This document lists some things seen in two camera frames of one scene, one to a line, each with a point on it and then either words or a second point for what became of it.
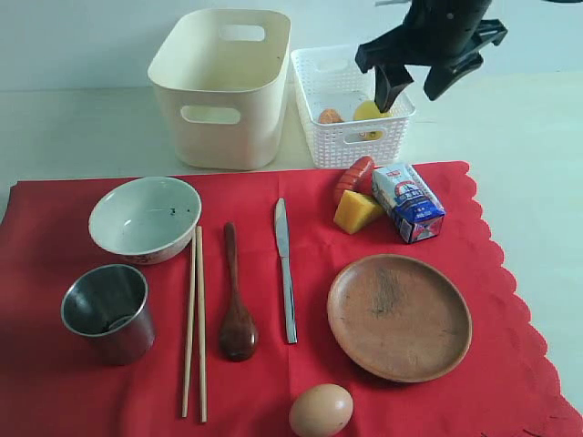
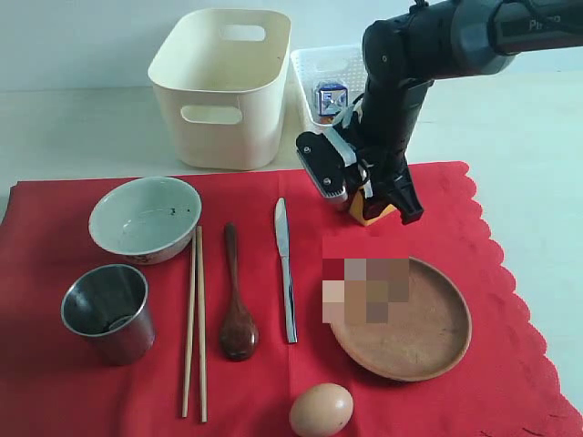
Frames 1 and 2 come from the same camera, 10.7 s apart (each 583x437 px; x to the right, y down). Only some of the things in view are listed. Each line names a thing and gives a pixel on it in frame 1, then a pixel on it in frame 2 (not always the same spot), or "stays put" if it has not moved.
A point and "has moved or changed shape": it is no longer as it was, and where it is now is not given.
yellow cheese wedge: (355, 210) has moved or changed shape
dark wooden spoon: (238, 331) stays put
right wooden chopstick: (200, 276) stays put
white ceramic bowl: (145, 219) stays put
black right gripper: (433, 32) → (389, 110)
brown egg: (322, 410) stays put
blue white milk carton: (408, 202) → (332, 98)
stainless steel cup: (108, 309) stays put
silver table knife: (281, 239) stays put
